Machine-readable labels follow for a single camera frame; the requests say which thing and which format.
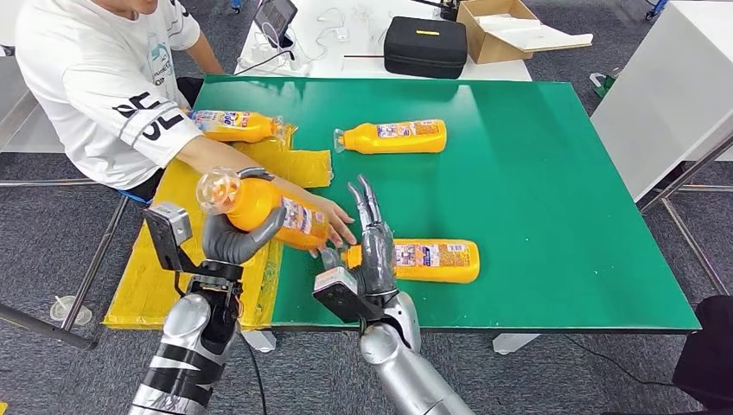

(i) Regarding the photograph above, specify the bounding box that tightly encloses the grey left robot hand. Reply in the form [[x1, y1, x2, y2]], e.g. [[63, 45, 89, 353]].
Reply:
[[203, 167, 288, 265]]

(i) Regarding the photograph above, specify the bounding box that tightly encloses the person's right hand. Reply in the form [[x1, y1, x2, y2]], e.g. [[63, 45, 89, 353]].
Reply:
[[306, 193, 359, 259]]

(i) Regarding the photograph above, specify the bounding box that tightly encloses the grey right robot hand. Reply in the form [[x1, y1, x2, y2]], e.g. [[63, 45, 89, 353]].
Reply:
[[346, 174, 399, 299]]

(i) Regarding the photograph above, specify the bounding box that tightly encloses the orange detergent bottle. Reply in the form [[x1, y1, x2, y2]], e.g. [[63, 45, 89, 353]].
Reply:
[[320, 239, 481, 285], [195, 167, 332, 252], [186, 108, 286, 144], [334, 118, 448, 155]]

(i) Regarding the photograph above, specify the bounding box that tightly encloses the yellow plastic wrapped board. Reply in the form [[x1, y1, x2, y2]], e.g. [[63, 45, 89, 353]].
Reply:
[[103, 123, 335, 334]]

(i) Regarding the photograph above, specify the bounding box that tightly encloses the white table foot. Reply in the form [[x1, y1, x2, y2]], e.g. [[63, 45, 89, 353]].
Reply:
[[492, 334, 542, 356], [240, 330, 277, 354]]

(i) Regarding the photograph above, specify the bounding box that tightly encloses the white power strip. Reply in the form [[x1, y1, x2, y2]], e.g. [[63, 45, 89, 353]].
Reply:
[[284, 52, 315, 79]]

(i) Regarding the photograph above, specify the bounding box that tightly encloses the clear plastic lid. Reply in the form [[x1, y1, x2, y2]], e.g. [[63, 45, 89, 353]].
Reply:
[[48, 295, 93, 329]]

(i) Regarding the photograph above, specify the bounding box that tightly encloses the black carrying case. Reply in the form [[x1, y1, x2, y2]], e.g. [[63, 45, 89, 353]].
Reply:
[[383, 16, 470, 80]]

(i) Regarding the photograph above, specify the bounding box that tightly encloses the black tablet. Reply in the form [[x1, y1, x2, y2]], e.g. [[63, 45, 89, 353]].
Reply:
[[253, 0, 299, 50]]

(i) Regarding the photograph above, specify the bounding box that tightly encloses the person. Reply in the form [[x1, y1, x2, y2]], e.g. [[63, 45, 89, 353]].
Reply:
[[14, 0, 359, 259]]

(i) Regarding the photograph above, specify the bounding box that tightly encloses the cardboard box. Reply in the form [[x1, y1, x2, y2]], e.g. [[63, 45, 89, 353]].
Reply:
[[456, 0, 543, 66]]

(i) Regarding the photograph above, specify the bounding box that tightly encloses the black device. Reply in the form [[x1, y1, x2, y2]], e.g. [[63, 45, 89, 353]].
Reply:
[[409, 0, 464, 22]]

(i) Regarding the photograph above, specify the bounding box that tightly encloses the white side table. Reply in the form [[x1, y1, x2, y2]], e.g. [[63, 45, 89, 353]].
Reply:
[[590, 0, 733, 204], [0, 54, 65, 155]]

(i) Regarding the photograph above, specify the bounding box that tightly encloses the white foam sheet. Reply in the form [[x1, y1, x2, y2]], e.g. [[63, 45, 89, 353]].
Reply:
[[475, 13, 596, 56]]

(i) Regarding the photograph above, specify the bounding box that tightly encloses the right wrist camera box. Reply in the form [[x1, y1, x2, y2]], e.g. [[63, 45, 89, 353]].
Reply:
[[311, 265, 385, 325]]

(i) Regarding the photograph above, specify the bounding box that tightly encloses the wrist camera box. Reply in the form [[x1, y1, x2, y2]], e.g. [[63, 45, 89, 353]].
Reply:
[[311, 265, 385, 325], [143, 201, 194, 273]]

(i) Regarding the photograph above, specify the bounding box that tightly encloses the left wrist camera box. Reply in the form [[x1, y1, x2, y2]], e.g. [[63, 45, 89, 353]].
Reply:
[[143, 201, 194, 273]]

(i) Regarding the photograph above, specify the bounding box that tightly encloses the grey metal table frame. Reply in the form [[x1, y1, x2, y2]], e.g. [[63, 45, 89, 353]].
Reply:
[[0, 178, 131, 352], [635, 132, 733, 299]]

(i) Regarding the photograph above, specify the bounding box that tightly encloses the white cable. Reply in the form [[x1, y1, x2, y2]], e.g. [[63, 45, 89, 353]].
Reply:
[[297, 6, 352, 65]]

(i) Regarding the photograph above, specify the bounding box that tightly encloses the black floor cable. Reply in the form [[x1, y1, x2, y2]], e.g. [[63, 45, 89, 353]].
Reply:
[[564, 335, 684, 396]]

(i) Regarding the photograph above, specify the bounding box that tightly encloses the green white floor bracket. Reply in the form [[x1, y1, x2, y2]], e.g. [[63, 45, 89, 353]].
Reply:
[[590, 69, 622, 102]]

